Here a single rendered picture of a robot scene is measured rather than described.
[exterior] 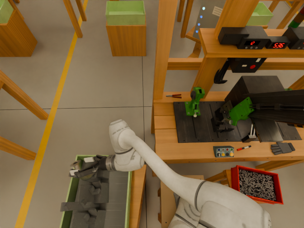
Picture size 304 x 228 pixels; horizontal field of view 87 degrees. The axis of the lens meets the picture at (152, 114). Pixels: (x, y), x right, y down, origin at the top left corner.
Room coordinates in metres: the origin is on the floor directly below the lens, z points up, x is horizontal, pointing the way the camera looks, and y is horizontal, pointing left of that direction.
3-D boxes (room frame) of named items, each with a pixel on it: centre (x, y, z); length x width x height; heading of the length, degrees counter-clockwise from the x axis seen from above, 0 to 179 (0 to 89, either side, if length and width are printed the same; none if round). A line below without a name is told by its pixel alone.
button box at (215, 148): (0.42, -0.61, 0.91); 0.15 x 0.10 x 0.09; 96
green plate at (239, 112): (0.67, -0.70, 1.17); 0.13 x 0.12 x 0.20; 96
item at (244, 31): (0.93, -0.46, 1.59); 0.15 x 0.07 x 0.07; 96
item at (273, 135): (0.65, -0.86, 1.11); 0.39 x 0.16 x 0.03; 6
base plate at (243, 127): (0.74, -0.77, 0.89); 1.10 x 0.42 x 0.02; 96
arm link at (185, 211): (0.01, -0.30, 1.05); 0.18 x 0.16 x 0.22; 152
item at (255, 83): (0.89, -0.86, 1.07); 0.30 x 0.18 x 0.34; 96
